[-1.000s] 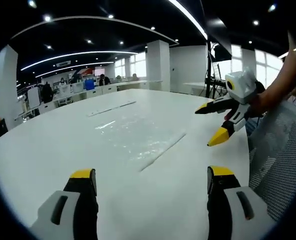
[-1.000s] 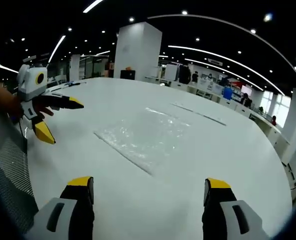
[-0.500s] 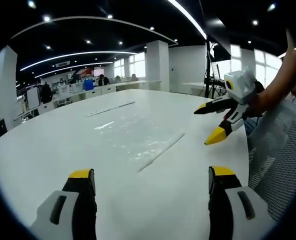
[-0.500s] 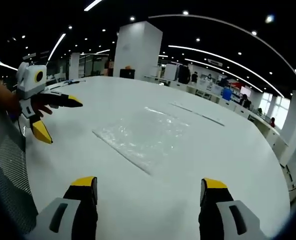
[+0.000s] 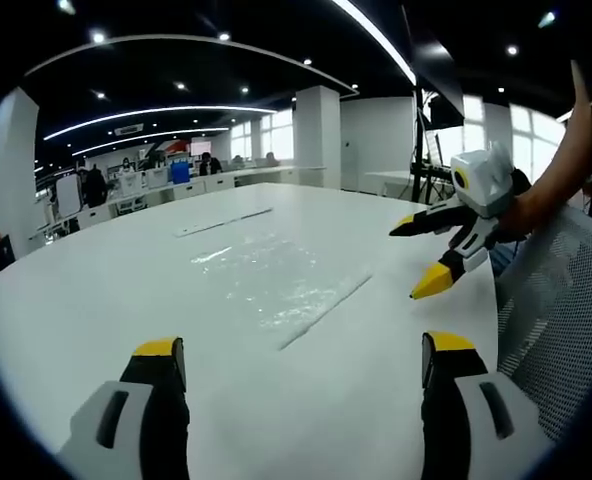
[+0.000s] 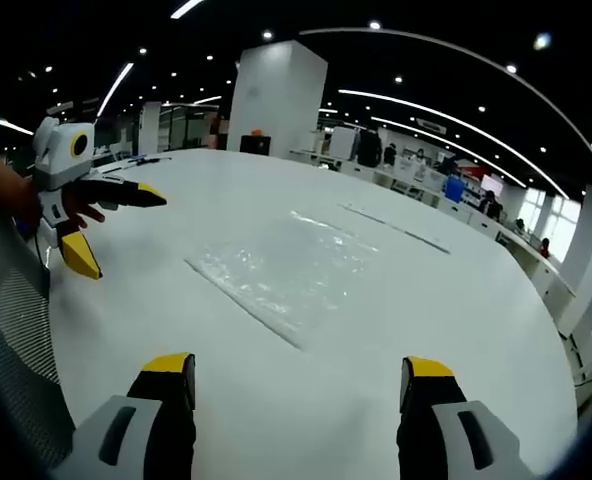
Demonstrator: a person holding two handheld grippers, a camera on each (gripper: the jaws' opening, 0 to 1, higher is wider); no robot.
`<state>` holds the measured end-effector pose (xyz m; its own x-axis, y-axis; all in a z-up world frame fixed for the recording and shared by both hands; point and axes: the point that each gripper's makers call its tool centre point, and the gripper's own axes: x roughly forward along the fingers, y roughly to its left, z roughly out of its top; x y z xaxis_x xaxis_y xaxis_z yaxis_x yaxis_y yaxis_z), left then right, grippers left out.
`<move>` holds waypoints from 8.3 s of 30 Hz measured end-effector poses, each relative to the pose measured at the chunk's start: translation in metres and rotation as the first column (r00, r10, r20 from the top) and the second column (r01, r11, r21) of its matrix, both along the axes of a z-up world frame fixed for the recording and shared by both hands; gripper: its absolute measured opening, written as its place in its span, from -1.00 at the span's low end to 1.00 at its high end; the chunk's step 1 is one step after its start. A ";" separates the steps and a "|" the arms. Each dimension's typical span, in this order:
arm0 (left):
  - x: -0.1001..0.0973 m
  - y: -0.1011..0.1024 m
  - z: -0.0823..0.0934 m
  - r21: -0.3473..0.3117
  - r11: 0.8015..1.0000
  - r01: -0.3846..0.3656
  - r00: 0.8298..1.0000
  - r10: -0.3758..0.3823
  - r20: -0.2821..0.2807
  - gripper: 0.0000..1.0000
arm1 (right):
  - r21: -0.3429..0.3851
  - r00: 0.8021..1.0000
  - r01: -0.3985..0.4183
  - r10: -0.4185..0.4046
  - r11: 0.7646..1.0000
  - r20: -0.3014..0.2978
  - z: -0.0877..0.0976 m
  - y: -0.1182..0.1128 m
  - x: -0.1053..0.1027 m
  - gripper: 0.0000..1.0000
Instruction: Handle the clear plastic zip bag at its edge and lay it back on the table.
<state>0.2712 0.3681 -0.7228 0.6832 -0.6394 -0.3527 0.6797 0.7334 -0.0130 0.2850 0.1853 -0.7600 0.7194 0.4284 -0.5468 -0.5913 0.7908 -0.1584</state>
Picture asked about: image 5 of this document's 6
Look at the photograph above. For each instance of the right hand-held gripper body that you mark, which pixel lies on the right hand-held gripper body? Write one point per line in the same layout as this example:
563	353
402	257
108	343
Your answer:
486	185

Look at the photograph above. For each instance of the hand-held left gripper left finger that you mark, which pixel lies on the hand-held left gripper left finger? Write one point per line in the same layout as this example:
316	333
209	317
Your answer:
126	425

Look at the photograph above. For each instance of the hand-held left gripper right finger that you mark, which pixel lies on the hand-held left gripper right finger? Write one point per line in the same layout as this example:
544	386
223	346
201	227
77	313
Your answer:
466	425

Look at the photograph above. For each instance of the large clear food packaging bag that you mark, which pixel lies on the large clear food packaging bag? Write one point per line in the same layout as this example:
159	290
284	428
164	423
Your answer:
276	280

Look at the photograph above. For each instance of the black tripod stand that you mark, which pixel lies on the black tripod stand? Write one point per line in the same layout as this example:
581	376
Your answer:
418	165

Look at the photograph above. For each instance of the grey mesh office chair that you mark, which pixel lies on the grey mesh office chair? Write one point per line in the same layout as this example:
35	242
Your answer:
556	320

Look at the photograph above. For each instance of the black studio light panel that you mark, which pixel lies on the black studio light panel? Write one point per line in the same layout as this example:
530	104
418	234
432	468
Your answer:
438	75

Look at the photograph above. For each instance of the long linear ceiling light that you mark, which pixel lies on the long linear ceiling light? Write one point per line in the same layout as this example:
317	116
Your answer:
376	37

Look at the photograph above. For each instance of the white office chair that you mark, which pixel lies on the white office chair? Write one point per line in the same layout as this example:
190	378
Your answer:
69	196

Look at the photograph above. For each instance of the row of white office desks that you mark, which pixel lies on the row of white office desks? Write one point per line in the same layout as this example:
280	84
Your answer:
186	192

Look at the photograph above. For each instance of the blue storage box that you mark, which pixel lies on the blue storage box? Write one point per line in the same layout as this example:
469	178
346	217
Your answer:
180	173

